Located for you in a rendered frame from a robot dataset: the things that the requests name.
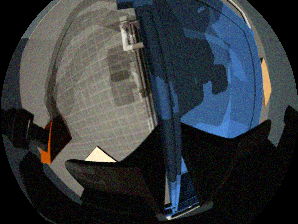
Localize cream flat rectangular sheet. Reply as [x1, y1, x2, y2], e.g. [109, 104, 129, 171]
[85, 147, 116, 163]

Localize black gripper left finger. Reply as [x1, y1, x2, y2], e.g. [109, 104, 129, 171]
[64, 124, 166, 216]

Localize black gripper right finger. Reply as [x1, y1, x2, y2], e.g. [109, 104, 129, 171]
[181, 120, 271, 208]

